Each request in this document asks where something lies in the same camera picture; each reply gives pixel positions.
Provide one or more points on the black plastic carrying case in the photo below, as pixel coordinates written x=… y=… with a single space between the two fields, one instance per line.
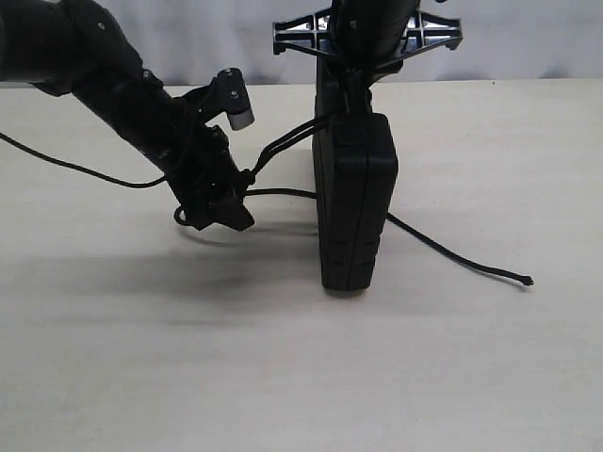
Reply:
x=356 y=168

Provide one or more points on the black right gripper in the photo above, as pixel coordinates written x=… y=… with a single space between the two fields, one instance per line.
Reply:
x=372 y=38

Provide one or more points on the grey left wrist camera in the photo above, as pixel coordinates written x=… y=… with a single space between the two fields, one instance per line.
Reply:
x=233 y=98

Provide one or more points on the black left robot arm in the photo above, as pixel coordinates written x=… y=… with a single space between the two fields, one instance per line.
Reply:
x=78 y=48

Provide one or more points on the white backdrop curtain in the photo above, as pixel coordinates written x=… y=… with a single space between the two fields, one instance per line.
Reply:
x=186 y=43

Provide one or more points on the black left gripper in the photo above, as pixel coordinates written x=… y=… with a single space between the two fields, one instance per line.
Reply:
x=196 y=159

